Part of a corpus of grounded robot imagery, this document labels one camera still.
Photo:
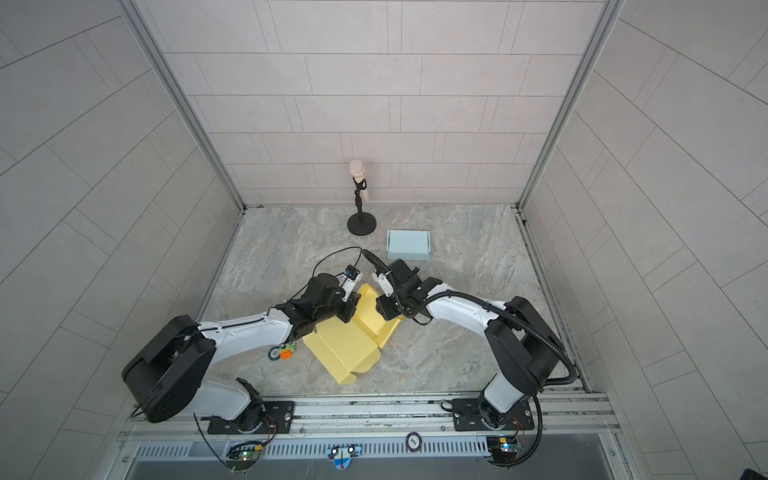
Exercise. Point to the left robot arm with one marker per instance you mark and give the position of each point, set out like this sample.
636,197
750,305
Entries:
170,374

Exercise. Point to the left circuit board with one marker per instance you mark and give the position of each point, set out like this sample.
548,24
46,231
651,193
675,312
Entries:
250,451

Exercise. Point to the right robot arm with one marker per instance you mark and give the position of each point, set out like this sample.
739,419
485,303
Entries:
529,355

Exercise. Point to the circuit board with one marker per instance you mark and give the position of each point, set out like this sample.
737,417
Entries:
503,450
250,451

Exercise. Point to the round black badge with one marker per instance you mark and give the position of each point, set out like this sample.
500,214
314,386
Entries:
413,442

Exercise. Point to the light blue paper box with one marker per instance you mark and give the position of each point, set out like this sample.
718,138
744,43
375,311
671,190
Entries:
408,245

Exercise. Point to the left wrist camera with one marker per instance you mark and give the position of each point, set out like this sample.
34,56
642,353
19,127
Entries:
350,281

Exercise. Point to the yellow paper box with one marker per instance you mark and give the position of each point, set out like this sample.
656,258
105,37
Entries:
349,349

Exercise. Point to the aluminium mounting rail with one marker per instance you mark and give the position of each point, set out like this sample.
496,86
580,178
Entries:
438,419

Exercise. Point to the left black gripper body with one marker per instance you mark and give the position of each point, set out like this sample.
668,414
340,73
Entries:
337,309

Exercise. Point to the beige microphone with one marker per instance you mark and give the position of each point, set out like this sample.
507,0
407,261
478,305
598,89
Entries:
357,171

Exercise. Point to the right circuit board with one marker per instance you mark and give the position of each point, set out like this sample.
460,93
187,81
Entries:
503,450

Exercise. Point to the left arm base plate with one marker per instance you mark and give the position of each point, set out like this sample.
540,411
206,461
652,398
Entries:
268,418

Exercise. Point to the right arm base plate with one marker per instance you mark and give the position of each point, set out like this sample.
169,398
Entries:
473,414

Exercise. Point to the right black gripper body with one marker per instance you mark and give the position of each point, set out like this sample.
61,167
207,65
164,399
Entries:
389,307

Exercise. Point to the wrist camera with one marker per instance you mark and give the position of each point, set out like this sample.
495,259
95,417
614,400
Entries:
382,278
350,281

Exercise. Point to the blue sticker marker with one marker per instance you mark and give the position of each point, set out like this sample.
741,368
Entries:
341,456

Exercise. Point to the orange green small toy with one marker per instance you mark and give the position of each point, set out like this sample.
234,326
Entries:
283,351

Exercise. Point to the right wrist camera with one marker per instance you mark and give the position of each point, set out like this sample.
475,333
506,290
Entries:
382,278

